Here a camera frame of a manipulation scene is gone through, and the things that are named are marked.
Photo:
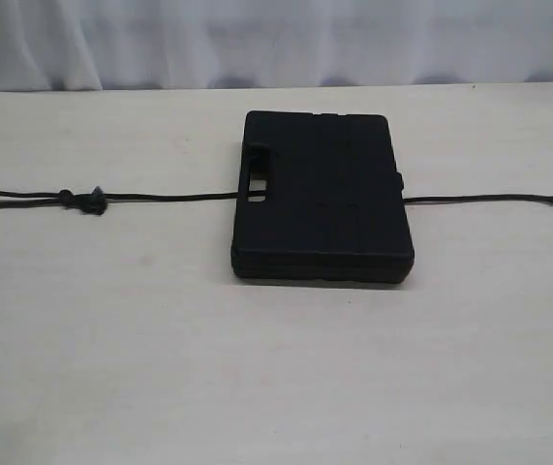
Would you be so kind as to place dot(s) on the black plastic carrying case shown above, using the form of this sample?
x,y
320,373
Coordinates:
x,y
320,198

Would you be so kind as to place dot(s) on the white curtain backdrop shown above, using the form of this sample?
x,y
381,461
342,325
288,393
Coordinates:
x,y
104,45

